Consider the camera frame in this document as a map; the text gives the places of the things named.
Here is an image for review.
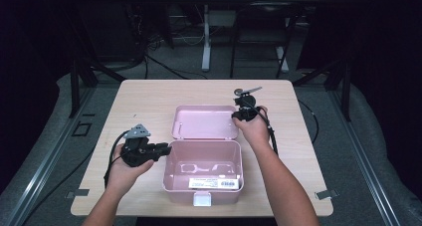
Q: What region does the metal floor rail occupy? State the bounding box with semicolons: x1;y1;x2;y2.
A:
5;86;98;226
327;89;403;226

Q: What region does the white desk leg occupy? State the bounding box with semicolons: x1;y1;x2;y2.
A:
200;4;213;73
276;46;291;75

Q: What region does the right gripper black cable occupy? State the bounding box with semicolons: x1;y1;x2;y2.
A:
244;101;280;156

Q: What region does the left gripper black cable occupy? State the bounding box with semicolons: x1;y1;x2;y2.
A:
103;130;129;189

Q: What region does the black floor cable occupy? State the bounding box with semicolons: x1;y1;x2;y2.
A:
19;146;97;226
298;99;320;144
142;52;209;81

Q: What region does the grey tape strip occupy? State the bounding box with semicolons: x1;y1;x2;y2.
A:
314;188;340;201
65;188;91;200

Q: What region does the person's left hand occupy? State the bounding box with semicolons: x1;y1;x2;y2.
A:
105;150;155;196

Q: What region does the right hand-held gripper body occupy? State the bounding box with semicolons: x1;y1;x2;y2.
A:
233;86;264;121

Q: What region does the black chair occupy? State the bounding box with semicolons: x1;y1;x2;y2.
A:
229;0;297;80

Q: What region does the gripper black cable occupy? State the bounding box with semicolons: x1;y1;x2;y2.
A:
103;130;129;189
244;101;280;156

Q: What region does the pink storage box white handle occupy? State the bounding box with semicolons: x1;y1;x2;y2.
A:
161;104;246;208

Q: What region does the black metal stand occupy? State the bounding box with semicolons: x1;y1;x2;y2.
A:
67;56;127;118
293;57;353;122

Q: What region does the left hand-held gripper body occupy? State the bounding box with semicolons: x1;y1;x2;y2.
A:
119;122;157;168

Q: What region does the person's right hand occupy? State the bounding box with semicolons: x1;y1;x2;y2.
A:
231;105;272;148

